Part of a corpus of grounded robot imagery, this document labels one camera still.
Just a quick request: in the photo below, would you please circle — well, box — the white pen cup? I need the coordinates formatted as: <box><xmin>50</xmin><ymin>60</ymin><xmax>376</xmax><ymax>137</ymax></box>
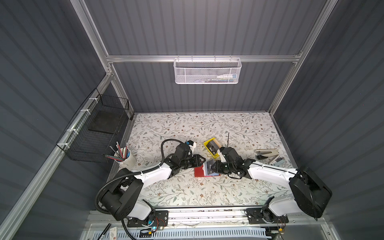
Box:
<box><xmin>105</xmin><ymin>142</ymin><xmax>137</xmax><ymax>170</ymax></box>

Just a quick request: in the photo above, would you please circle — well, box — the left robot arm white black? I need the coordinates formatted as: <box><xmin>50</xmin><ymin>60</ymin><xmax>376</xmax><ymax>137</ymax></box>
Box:
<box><xmin>94</xmin><ymin>139</ymin><xmax>206</xmax><ymax>226</ymax></box>

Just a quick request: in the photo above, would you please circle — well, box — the black wire mesh basket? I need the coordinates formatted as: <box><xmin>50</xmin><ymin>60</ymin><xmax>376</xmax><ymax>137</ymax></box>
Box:
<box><xmin>57</xmin><ymin>90</ymin><xmax>130</xmax><ymax>163</ymax></box>

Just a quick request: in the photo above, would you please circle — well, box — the floral table mat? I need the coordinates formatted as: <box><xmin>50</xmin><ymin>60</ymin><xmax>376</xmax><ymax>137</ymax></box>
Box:
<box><xmin>128</xmin><ymin>113</ymin><xmax>292</xmax><ymax>207</ymax></box>

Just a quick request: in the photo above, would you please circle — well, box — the small white grey device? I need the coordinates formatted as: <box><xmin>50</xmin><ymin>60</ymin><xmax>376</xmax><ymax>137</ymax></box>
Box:
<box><xmin>270</xmin><ymin>157</ymin><xmax>286</xmax><ymax>167</ymax></box>

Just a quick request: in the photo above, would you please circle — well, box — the black VIP credit card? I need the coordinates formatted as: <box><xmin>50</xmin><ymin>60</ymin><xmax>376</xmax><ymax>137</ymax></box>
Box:
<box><xmin>205</xmin><ymin>160</ymin><xmax>220</xmax><ymax>177</ymax></box>

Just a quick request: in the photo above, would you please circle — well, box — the white tube in basket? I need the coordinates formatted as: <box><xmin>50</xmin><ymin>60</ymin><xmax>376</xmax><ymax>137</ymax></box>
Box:
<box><xmin>217</xmin><ymin>74</ymin><xmax>238</xmax><ymax>81</ymax></box>

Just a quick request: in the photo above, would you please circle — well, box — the beige stapler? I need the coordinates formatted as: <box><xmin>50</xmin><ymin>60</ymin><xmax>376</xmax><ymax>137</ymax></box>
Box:
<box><xmin>254</xmin><ymin>149</ymin><xmax>279</xmax><ymax>160</ymax></box>

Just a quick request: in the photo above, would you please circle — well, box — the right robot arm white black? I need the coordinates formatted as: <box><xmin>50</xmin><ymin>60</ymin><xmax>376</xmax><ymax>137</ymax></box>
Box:
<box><xmin>211</xmin><ymin>147</ymin><xmax>333</xmax><ymax>223</ymax></box>

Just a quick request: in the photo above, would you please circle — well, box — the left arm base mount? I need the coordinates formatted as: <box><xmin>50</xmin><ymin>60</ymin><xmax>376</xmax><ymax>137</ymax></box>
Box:
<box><xmin>126</xmin><ymin>210</ymin><xmax>169</xmax><ymax>228</ymax></box>

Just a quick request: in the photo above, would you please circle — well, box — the black corrugated cable conduit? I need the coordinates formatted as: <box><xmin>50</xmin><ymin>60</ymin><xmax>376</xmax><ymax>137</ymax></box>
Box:
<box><xmin>94</xmin><ymin>138</ymin><xmax>188</xmax><ymax>240</ymax></box>

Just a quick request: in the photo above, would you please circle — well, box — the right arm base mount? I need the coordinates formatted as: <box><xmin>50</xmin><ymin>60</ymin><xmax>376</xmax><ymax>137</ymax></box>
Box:
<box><xmin>244</xmin><ymin>208</ymin><xmax>289</xmax><ymax>225</ymax></box>

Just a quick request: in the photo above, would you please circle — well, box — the stack of cards in tray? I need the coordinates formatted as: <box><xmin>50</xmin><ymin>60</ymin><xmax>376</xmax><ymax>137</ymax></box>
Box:
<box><xmin>207</xmin><ymin>139</ymin><xmax>222</xmax><ymax>155</ymax></box>

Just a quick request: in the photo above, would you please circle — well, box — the yellow plastic card tray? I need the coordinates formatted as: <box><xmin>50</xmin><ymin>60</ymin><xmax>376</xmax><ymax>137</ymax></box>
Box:
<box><xmin>204</xmin><ymin>138</ymin><xmax>222</xmax><ymax>159</ymax></box>

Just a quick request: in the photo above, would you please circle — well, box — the white wire mesh basket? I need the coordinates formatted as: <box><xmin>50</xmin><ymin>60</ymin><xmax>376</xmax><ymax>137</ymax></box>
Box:
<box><xmin>173</xmin><ymin>59</ymin><xmax>242</xmax><ymax>85</ymax></box>

